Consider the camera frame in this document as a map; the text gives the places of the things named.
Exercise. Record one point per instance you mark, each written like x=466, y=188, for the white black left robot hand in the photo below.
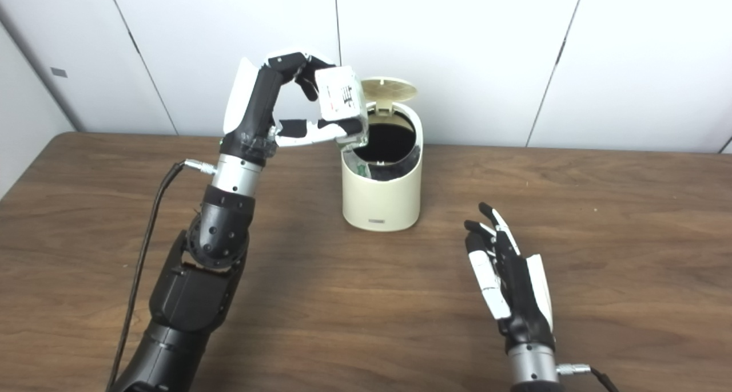
x=251, y=111

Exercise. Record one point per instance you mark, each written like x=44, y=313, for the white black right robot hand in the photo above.
x=520, y=306

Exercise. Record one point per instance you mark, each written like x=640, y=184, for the white green milk carton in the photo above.
x=343, y=97

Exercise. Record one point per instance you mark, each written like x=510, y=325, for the cream round bin lid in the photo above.
x=392, y=88

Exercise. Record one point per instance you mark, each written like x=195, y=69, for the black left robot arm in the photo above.
x=194, y=289

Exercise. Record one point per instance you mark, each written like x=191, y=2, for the cream-colored round bin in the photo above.
x=380, y=200

